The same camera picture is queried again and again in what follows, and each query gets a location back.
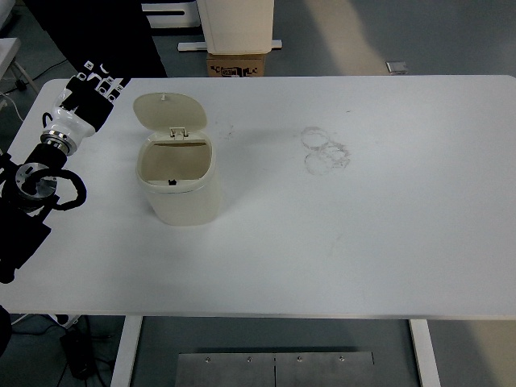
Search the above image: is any black power adapter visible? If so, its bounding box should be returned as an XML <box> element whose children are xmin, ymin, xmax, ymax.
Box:
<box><xmin>60</xmin><ymin>329</ymin><xmax>98</xmax><ymax>380</ymax></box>

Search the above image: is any large white plastic container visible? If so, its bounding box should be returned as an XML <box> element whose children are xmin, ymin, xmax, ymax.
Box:
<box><xmin>196</xmin><ymin>0</ymin><xmax>276</xmax><ymax>54</ymax></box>

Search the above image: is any white side table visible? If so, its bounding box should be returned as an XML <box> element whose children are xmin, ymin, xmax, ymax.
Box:
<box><xmin>0</xmin><ymin>37</ymin><xmax>38</xmax><ymax>94</ymax></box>

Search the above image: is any white appliance with black slot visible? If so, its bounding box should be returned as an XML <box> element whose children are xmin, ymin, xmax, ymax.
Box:
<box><xmin>140</xmin><ymin>0</ymin><xmax>202</xmax><ymax>29</ymax></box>

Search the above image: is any brown cardboard box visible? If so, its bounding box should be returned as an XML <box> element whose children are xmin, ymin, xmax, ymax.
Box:
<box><xmin>206</xmin><ymin>52</ymin><xmax>267</xmax><ymax>77</ymax></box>

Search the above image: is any white flat base bar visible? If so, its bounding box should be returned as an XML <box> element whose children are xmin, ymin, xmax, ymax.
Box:
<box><xmin>177</xmin><ymin>39</ymin><xmax>284</xmax><ymax>52</ymax></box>

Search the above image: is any grey metal plate with screws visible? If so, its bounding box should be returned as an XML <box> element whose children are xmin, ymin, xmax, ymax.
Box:
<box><xmin>177</xmin><ymin>352</ymin><xmax>376</xmax><ymax>387</ymax></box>

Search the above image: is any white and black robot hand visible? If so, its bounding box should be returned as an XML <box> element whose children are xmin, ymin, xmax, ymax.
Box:
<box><xmin>42</xmin><ymin>59</ymin><xmax>132</xmax><ymax>140</ymax></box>

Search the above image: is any white cable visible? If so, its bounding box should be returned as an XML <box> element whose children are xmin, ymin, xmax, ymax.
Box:
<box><xmin>0</xmin><ymin>90</ymin><xmax>24</xmax><ymax>123</ymax></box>

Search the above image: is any cream lidded trash bin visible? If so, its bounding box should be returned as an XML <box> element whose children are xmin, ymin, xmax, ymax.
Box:
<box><xmin>132</xmin><ymin>91</ymin><xmax>224</xmax><ymax>226</ymax></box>

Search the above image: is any white table leg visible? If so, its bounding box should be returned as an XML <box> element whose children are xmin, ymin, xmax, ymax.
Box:
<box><xmin>110</xmin><ymin>316</ymin><xmax>144</xmax><ymax>387</ymax></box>
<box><xmin>408</xmin><ymin>319</ymin><xmax>441</xmax><ymax>387</ymax></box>

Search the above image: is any black floor cable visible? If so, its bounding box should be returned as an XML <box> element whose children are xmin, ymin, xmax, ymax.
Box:
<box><xmin>10</xmin><ymin>316</ymin><xmax>116</xmax><ymax>387</ymax></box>

